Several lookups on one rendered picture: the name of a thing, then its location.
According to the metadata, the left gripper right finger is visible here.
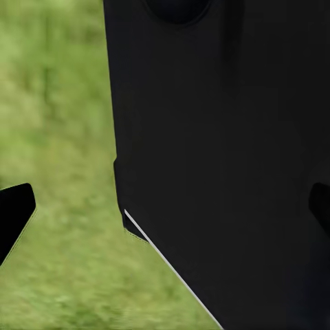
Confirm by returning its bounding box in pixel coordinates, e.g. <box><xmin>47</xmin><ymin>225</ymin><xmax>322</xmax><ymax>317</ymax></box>
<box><xmin>308</xmin><ymin>183</ymin><xmax>330</xmax><ymax>238</ymax></box>

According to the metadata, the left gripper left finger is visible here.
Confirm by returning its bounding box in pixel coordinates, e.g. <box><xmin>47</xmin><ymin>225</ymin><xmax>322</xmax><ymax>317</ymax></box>
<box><xmin>0</xmin><ymin>183</ymin><xmax>36</xmax><ymax>265</ymax></box>

